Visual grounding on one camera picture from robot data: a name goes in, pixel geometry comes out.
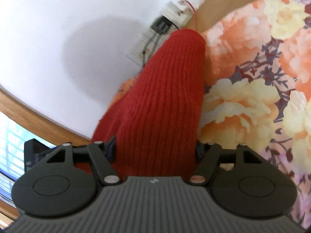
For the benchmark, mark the orange floral bed sheet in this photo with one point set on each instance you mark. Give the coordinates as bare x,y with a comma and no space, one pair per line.
258,88

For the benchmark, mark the white wall power strip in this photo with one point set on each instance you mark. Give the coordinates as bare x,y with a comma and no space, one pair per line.
174,16

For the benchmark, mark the black plug adapter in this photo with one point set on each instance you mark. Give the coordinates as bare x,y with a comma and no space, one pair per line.
161,25

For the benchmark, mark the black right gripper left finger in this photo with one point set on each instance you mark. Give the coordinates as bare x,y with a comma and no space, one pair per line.
66,180

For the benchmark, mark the red knitted cardigan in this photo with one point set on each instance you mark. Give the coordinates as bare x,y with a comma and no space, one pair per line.
156,122

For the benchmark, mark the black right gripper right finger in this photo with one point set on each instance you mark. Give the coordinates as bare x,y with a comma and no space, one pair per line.
242,182

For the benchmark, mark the wooden door frame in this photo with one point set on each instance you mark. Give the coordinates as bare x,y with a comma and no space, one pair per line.
18,124

